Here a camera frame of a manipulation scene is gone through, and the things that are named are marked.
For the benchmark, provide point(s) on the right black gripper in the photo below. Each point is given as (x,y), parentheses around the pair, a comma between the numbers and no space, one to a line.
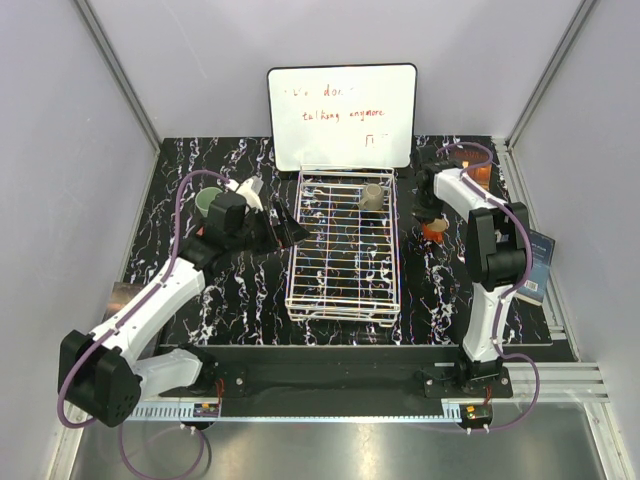
(425,214)

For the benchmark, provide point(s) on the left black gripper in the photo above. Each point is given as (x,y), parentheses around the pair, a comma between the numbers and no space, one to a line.
(288,230)

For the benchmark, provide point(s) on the orange ceramic mug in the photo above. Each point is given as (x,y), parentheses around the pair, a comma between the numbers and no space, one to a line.
(434,231)

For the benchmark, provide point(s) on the beige ceramic mug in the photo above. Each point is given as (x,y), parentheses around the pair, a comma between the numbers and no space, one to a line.
(372,197)

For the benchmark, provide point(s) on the white wire dish rack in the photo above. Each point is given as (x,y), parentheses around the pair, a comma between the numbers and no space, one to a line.
(348,268)

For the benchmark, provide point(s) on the green plastic cup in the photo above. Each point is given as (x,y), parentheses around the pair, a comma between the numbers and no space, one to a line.
(204,198)

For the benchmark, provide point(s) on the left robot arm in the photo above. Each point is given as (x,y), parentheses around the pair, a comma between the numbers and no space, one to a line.
(103,372)

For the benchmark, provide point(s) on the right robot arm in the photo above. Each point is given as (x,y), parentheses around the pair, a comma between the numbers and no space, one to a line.
(498,260)

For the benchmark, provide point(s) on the orange cover book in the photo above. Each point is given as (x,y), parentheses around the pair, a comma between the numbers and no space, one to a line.
(466,156)

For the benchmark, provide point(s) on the black marble mat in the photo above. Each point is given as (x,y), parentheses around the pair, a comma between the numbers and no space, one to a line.
(245,304)

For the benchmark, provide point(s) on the white whiteboard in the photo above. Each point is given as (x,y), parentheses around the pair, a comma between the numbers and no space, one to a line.
(342,117)

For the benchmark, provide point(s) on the blue cover book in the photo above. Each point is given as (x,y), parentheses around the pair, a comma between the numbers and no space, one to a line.
(534,289)

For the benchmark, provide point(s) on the tale of two cities book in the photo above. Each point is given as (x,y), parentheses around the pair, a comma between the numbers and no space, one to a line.
(122,293)

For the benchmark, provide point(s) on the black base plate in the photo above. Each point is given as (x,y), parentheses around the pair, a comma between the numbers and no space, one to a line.
(340,382)

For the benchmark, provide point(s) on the white cable duct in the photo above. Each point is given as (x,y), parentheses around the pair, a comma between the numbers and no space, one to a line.
(176,411)

